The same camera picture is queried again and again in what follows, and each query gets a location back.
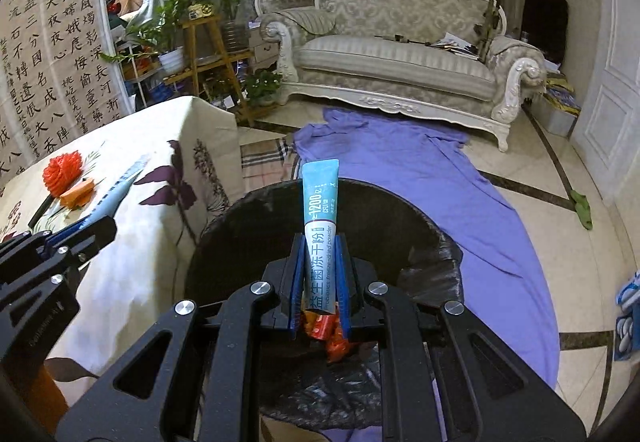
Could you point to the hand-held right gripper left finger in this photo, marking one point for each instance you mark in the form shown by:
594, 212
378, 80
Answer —
295, 297

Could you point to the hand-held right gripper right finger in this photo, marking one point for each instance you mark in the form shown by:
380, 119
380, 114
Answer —
343, 297

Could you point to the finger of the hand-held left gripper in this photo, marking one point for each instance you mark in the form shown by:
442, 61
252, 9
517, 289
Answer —
30, 247
87, 242

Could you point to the red snack packet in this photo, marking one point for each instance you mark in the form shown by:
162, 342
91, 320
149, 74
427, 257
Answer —
332, 348

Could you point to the grey-blue stick sachet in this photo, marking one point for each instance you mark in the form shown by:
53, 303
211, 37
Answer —
125, 179

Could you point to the trash bin with black bag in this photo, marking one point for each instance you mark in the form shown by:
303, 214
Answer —
225, 242

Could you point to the teal and white stick sachet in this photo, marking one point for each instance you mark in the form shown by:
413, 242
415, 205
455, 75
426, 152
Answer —
320, 202

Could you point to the black tube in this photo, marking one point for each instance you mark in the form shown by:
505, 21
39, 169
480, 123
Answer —
39, 213

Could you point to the small orange packet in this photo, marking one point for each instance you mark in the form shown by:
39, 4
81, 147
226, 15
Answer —
77, 194

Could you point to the floral tablecloth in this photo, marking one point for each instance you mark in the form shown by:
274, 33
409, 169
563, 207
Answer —
150, 282

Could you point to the red foam fruit net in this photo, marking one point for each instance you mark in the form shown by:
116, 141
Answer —
67, 167

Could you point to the plaid cloth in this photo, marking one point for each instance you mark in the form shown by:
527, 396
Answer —
265, 160

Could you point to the purple cloth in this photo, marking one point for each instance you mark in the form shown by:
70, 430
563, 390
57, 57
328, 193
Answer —
425, 182

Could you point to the calligraphy paper sheet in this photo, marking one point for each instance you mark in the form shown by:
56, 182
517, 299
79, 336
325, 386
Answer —
20, 87
82, 37

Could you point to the blue crate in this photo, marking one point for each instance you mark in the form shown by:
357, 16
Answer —
160, 90

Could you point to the potted plant in white pot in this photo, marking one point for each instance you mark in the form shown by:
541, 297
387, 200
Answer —
170, 60

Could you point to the small leafy potted plant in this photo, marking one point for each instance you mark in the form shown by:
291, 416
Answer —
262, 85

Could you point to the wooden plant stand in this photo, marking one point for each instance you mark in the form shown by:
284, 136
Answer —
215, 67

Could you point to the ornate white sofa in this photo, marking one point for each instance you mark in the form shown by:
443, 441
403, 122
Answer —
400, 67

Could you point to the green cloth scrap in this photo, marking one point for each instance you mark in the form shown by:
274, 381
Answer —
581, 209

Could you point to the small white drawer box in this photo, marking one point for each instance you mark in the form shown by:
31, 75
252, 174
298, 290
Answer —
264, 45

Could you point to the cream vintage telephone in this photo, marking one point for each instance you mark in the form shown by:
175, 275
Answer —
200, 11

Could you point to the papers on sofa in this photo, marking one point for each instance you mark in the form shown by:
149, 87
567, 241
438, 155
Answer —
455, 48

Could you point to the grey box of packets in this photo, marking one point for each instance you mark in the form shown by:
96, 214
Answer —
557, 107

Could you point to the blue and white slipper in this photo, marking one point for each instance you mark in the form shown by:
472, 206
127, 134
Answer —
630, 289
627, 337

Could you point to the camouflage toy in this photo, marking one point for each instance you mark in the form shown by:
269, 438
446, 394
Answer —
489, 27

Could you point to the white panelled door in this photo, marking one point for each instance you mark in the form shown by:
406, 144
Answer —
610, 52

